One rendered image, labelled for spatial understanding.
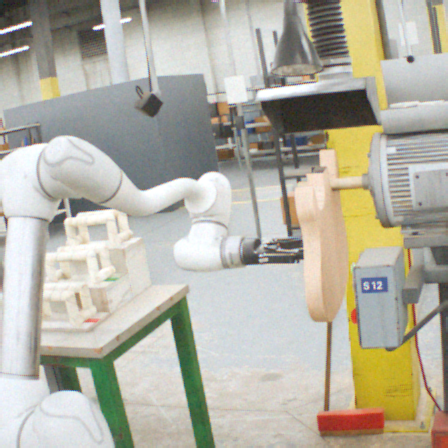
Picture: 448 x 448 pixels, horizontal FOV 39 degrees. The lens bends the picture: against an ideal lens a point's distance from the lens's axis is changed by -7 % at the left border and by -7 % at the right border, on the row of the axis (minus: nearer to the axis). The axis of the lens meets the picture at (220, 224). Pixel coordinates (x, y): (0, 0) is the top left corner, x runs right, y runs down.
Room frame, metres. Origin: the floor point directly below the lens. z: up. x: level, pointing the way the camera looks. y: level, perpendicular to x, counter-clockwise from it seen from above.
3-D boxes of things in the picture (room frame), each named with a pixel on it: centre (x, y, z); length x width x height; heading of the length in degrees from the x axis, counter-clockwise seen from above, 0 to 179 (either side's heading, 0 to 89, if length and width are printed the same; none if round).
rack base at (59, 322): (1.92, 0.53, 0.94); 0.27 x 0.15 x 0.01; 70
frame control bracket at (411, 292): (1.49, -0.44, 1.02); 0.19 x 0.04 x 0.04; 156
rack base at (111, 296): (2.06, 0.47, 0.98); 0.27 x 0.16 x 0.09; 70
